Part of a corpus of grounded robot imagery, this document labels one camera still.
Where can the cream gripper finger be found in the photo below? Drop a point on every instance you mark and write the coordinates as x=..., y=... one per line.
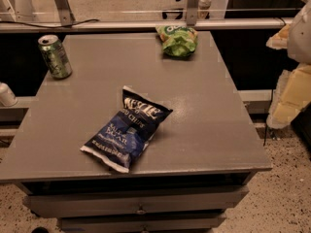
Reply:
x=279, y=41
x=291, y=96

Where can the blue chip bag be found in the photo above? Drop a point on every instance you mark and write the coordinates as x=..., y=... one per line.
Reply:
x=128, y=133

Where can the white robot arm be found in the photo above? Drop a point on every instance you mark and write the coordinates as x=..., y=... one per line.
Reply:
x=299, y=41

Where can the green rice chip bag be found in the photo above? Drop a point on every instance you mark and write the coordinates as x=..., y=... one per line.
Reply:
x=178, y=41

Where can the grey side shelf right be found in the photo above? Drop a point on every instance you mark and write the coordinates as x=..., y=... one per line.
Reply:
x=256, y=101

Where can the grey drawer cabinet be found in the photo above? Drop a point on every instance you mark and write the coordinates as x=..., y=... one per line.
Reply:
x=196, y=166

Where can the green soda can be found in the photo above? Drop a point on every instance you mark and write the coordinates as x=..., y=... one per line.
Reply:
x=55, y=56

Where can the upper grey drawer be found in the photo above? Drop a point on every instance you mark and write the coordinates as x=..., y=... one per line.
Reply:
x=137, y=202

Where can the grey drawer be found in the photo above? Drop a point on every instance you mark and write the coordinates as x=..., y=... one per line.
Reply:
x=146, y=223
x=137, y=202

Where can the lower grey drawer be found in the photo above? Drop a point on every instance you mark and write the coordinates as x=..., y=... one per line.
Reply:
x=146, y=223

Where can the metal rail frame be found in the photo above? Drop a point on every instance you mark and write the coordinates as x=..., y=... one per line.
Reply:
x=119, y=15

